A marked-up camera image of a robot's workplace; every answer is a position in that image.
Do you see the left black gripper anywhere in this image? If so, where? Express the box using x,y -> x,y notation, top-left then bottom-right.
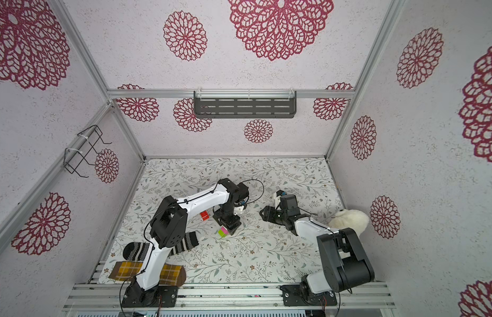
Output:
213,203 -> 243,236

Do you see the red lego brick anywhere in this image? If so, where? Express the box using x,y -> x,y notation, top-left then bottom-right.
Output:
200,211 -> 210,221

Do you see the green lego brick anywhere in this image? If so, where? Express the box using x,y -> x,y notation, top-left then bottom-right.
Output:
218,229 -> 229,238

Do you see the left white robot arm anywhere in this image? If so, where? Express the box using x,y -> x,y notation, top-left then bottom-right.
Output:
134,178 -> 249,291

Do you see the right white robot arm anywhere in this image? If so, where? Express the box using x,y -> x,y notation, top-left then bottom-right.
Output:
259,191 -> 375,298

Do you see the white plush toy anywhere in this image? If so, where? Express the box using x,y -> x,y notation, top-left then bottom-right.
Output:
329,209 -> 370,236

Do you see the yellow plaid sock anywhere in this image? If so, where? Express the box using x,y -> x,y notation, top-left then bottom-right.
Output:
109,261 -> 187,287

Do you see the black white striped sock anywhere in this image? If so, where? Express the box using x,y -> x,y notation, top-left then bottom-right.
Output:
122,231 -> 201,262

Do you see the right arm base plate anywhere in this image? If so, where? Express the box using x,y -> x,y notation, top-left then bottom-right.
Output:
280,283 -> 338,306

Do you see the aluminium front rail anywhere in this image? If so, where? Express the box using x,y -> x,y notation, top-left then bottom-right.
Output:
62,282 -> 396,313

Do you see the grey wall shelf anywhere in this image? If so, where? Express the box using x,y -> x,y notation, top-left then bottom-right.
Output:
193,91 -> 297,119

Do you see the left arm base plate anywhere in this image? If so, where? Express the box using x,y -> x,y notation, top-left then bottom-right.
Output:
121,284 -> 179,308

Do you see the black wire wall rack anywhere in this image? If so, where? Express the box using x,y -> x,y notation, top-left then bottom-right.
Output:
62,124 -> 111,178

